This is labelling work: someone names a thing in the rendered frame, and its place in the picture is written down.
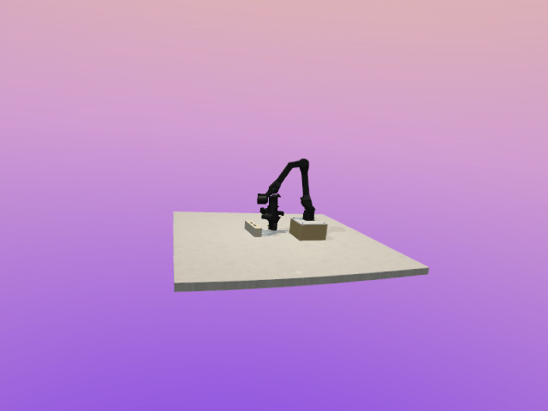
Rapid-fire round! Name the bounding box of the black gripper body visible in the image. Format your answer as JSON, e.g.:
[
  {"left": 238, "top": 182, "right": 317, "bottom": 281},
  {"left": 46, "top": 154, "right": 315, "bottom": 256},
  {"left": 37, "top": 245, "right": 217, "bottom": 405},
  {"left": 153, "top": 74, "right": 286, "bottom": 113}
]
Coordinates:
[{"left": 261, "top": 205, "right": 284, "bottom": 220}]

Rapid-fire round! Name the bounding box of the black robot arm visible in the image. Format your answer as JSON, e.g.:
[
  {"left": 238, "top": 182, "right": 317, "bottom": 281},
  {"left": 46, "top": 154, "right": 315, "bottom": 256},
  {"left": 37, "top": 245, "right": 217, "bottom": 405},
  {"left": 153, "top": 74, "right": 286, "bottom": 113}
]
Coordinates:
[{"left": 257, "top": 158, "right": 316, "bottom": 221}]

